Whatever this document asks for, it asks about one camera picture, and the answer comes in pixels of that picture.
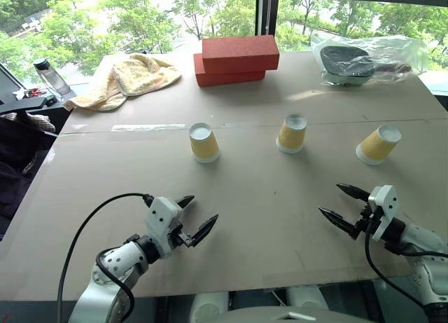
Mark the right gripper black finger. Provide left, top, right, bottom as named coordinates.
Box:
left=318, top=206, right=360, bottom=241
left=336, top=183, right=372, bottom=202

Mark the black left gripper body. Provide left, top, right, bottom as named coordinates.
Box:
left=169, top=221, right=196, bottom=249

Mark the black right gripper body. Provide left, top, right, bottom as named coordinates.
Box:
left=353, top=200, right=381, bottom=240

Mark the yellow paper cup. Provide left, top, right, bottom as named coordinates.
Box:
left=275, top=114, right=309, bottom=155
left=188, top=122, right=222, bottom=164
left=355, top=124, right=403, bottom=166

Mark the white rounded robot part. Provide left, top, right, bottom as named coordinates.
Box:
left=286, top=285, right=330, bottom=312
left=190, top=290, right=230, bottom=323

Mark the grey robot torso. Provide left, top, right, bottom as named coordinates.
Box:
left=215, top=305, right=381, bottom=323

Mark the red brick block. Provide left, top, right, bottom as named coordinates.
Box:
left=192, top=53, right=267, bottom=88
left=201, top=34, right=281, bottom=74

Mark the dark object inside bag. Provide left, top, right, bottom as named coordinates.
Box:
left=319, top=45, right=379, bottom=88

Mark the pale yellow towel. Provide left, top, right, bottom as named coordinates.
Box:
left=63, top=53, right=183, bottom=112

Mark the clear plastic bag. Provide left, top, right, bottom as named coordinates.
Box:
left=310, top=33, right=430, bottom=90

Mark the dark bag beside table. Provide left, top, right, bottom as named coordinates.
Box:
left=0, top=111, right=57, bottom=235

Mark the clear water bottle black cap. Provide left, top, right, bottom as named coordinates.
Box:
left=32, top=57, right=72, bottom=96

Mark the black side desk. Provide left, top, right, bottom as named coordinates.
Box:
left=0, top=61, right=71, bottom=138

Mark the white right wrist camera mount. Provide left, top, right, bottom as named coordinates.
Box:
left=367, top=184, right=398, bottom=242

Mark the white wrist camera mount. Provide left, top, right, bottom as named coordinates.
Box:
left=144, top=196, right=183, bottom=258
left=367, top=184, right=398, bottom=242

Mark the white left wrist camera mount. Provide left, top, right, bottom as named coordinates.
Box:
left=144, top=196, right=183, bottom=258

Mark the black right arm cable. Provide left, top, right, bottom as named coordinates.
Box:
left=364, top=228, right=428, bottom=308

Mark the black window frame pillar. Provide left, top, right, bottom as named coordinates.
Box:
left=255, top=0, right=281, bottom=53

